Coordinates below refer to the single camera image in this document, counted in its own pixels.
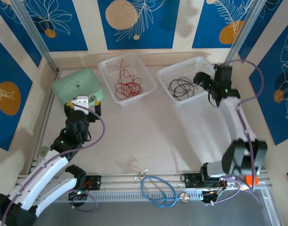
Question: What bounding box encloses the slotted grey cable duct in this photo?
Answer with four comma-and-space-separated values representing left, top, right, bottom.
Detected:
56, 191, 203, 203

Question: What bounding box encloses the small black controller board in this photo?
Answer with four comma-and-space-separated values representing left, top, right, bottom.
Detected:
202, 187, 228, 207
68, 190, 88, 201

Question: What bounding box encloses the translucent white plastic basket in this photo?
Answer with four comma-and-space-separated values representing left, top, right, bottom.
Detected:
98, 53, 158, 106

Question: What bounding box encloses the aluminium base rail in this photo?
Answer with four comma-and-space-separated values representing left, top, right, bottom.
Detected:
16, 169, 269, 193

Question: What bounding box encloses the grey metal sheet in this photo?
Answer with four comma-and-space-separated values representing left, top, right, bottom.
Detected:
35, 202, 276, 226

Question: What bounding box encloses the small green round object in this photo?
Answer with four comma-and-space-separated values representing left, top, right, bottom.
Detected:
39, 145, 51, 158

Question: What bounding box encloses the orange capped bottle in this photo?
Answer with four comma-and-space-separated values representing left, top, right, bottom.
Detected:
240, 175, 259, 191

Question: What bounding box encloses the mint green zip case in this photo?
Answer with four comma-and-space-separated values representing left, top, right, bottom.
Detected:
51, 67, 105, 105

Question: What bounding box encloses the opaque white plastic basket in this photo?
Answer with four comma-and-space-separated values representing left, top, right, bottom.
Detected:
156, 56, 221, 107

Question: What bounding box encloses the aluminium frame post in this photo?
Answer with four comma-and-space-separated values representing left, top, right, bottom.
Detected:
222, 0, 269, 73
10, 0, 60, 73

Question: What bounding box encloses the thin black cable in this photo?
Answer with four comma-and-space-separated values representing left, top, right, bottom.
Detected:
172, 79, 199, 101
168, 77, 196, 101
169, 77, 199, 99

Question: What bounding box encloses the aluminium side rail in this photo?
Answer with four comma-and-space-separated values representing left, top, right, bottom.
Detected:
223, 68, 256, 170
28, 70, 61, 175

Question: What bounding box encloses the blue stethoscope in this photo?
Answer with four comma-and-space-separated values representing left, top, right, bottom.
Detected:
135, 168, 190, 209

